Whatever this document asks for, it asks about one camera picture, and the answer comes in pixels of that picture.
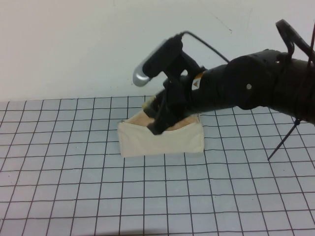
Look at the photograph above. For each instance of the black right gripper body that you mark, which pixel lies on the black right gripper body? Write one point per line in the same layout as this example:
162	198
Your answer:
180	96

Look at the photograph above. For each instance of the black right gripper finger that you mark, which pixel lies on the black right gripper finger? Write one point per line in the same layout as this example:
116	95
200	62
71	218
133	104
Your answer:
156	105
163	123

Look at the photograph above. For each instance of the yellow eraser with barcode label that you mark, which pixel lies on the yellow eraser with barcode label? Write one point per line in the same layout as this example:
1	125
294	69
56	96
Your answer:
147	105

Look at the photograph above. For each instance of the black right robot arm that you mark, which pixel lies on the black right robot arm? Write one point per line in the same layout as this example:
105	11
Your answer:
246	81

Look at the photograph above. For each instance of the cream canvas pencil case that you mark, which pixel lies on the cream canvas pencil case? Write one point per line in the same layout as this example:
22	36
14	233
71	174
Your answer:
137	143

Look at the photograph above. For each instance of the blue grid pattern tablecloth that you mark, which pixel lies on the blue grid pattern tablecloth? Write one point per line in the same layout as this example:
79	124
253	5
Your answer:
73	184

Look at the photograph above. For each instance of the black zip tie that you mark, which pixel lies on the black zip tie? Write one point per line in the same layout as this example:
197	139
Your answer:
283	140

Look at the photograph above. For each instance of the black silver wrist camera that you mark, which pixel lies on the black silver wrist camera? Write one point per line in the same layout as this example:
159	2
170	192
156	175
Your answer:
157	56

